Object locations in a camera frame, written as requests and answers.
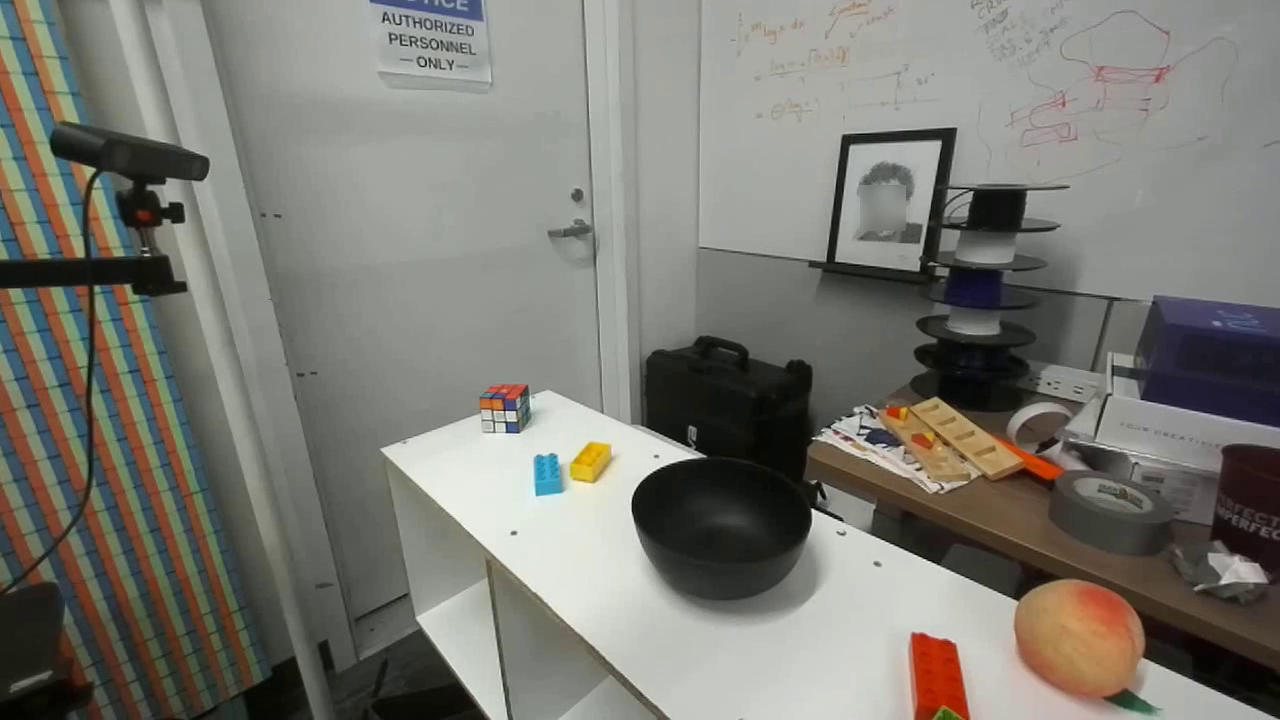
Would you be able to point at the peach toy fruit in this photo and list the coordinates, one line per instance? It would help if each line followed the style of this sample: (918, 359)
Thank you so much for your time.
(1076, 638)

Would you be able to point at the black bowl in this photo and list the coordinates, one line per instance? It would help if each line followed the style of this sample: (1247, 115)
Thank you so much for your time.
(722, 531)

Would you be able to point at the door handle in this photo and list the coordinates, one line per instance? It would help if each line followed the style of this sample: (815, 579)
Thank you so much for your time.
(576, 229)

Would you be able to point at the yellow lego block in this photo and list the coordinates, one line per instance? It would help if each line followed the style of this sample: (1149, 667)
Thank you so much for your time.
(591, 460)

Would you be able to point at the red lego block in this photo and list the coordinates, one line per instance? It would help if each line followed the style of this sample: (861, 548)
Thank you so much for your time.
(937, 678)

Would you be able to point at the rubiks cube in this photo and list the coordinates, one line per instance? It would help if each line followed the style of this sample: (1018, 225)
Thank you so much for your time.
(507, 409)

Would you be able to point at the wooden desk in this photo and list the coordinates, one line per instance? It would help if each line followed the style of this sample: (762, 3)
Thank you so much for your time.
(1010, 518)

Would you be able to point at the magazine papers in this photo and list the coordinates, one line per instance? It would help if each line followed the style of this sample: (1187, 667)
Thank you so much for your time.
(865, 439)

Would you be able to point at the wooden puzzle board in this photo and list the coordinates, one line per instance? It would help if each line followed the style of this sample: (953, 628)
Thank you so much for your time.
(946, 440)

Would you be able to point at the door sign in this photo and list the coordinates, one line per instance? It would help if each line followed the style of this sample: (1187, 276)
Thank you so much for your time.
(434, 43)

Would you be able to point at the stack of filament spools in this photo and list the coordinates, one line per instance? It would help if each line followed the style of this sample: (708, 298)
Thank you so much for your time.
(972, 347)

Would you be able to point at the white tape roll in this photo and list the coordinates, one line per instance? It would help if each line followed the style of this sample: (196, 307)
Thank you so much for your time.
(1037, 424)

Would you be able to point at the grey duct tape roll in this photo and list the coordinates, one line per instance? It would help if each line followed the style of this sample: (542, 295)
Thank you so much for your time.
(1108, 513)

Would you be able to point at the black camera on stand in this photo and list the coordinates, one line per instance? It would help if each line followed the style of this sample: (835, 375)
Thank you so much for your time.
(143, 209)

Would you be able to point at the dark maroon cup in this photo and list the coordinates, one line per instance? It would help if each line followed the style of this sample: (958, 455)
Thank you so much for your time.
(1248, 504)

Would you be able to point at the blue lego block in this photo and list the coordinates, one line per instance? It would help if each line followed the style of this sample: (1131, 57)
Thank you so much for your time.
(551, 472)

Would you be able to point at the framed portrait picture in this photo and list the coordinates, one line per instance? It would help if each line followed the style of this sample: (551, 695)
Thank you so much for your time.
(891, 201)

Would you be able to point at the purple box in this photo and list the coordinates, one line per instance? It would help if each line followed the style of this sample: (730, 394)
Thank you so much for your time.
(1215, 359)

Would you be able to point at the white shelf cabinet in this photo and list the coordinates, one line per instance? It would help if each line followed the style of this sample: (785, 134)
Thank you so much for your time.
(551, 611)

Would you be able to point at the black hard case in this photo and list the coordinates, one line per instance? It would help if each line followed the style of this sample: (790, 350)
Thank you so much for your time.
(726, 400)

